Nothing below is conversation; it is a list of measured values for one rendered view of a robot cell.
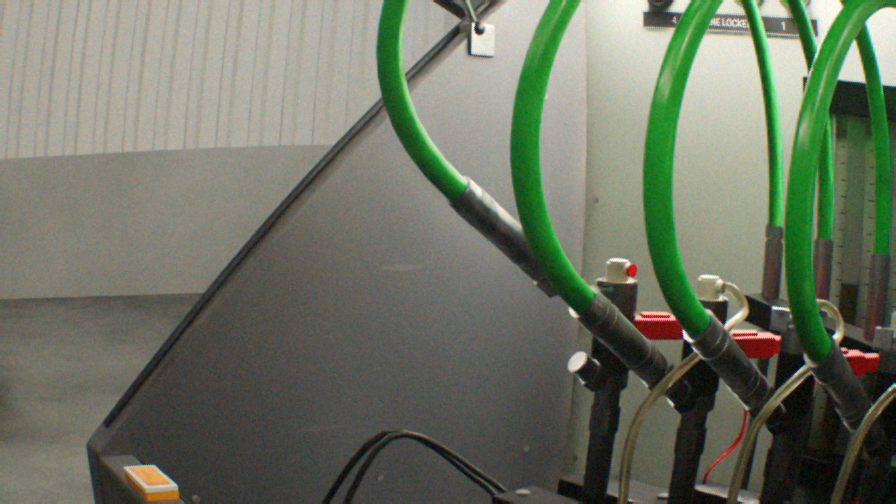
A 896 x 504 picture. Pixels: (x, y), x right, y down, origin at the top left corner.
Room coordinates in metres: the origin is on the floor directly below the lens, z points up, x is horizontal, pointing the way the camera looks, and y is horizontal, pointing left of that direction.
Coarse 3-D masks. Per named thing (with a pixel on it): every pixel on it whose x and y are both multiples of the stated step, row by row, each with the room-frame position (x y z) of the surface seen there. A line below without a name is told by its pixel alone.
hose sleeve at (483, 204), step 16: (464, 176) 0.59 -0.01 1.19; (464, 192) 0.58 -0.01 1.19; (480, 192) 0.59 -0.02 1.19; (464, 208) 0.59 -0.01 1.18; (480, 208) 0.59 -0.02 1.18; (496, 208) 0.60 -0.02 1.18; (480, 224) 0.59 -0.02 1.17; (496, 224) 0.60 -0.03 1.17; (512, 224) 0.60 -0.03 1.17; (496, 240) 0.60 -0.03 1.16; (512, 240) 0.60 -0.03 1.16; (512, 256) 0.61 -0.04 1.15; (528, 256) 0.61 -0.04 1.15; (528, 272) 0.62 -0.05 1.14
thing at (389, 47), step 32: (384, 0) 0.56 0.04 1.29; (384, 32) 0.55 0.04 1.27; (384, 64) 0.55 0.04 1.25; (768, 64) 0.77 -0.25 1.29; (384, 96) 0.56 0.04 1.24; (768, 96) 0.78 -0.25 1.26; (416, 128) 0.56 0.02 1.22; (768, 128) 0.78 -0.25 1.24; (416, 160) 0.57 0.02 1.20; (768, 160) 0.79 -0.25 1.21; (448, 192) 0.58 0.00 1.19; (768, 192) 0.79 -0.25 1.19; (768, 224) 0.79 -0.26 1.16
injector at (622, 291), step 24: (624, 288) 0.65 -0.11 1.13; (624, 312) 0.65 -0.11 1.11; (576, 360) 0.65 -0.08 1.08; (600, 360) 0.66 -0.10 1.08; (600, 384) 0.65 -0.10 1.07; (624, 384) 0.66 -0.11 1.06; (600, 408) 0.66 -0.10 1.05; (600, 432) 0.66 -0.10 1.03; (600, 456) 0.66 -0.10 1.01; (600, 480) 0.66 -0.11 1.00
